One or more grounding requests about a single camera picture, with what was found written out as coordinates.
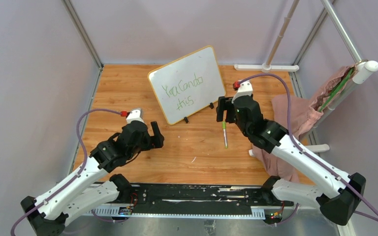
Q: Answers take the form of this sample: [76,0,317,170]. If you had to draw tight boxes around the green white marker pen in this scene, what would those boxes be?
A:
[221,120,228,148]

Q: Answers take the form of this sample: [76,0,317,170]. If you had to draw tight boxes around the yellow framed whiteboard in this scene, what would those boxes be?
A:
[147,46,226,125]

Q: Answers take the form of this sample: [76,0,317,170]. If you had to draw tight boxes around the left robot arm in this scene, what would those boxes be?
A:
[21,120,164,236]

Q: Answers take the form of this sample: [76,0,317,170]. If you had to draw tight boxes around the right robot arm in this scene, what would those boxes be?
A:
[217,95,366,226]

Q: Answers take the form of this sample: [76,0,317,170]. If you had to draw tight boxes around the white clothes rack base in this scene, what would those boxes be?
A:
[234,64,300,73]

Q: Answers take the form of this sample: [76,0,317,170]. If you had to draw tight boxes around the pink cloth shorts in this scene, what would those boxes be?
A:
[252,66,353,183]

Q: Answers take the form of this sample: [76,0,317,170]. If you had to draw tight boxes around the white rack side foot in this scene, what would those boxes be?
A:
[248,144,330,157]

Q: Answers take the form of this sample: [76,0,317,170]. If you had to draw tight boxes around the green clothes hanger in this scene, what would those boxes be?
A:
[316,66,355,112]

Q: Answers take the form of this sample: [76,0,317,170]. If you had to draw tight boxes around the silver clothes rack pole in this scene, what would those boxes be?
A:
[263,0,299,69]

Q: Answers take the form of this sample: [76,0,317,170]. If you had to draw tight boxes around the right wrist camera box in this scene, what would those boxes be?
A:
[232,81,253,102]

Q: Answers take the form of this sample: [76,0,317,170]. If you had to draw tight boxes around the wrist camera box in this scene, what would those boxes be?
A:
[126,108,144,124]
[232,81,253,102]

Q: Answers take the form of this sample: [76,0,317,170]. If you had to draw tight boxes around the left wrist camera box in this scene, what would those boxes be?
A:
[126,108,144,124]

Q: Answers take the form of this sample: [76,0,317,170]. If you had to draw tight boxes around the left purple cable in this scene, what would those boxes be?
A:
[10,108,129,236]

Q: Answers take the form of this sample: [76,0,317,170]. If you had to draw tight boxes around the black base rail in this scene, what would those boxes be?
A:
[99,183,295,216]

